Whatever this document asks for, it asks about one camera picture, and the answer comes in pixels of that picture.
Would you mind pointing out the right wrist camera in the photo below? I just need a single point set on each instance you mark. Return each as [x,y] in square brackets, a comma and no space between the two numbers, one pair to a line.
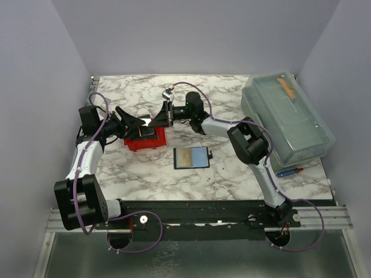
[167,94]

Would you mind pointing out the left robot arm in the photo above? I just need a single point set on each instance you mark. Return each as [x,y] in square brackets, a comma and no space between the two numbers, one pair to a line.
[80,199]

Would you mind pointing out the orange tool inside box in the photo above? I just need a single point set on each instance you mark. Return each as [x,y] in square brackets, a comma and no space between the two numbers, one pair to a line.
[287,88]

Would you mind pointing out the small blue object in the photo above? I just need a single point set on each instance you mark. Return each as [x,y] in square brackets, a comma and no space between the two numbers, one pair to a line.
[287,173]

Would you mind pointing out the green plastic storage box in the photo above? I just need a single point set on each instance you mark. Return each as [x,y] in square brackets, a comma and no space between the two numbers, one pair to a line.
[300,134]

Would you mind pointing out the aluminium rail frame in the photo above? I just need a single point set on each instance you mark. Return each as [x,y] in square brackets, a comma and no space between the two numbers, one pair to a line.
[338,219]

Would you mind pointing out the cards in red bin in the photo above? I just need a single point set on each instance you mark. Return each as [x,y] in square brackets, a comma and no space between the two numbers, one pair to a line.
[145,131]

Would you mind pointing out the black leather card holder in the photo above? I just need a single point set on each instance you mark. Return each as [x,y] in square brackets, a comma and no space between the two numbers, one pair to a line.
[200,158]

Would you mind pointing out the black card in bin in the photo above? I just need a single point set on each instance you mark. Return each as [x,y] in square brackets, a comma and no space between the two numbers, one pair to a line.
[145,119]

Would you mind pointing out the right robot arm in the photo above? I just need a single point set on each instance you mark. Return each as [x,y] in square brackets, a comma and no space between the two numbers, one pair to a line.
[246,138]

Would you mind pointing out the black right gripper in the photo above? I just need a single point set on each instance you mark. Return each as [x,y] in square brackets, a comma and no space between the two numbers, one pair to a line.
[162,120]

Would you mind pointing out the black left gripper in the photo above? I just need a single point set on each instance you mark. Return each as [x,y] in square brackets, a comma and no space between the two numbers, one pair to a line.
[131,122]

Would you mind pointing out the red plastic bin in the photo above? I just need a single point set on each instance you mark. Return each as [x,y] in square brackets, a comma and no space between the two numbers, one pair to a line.
[136,143]

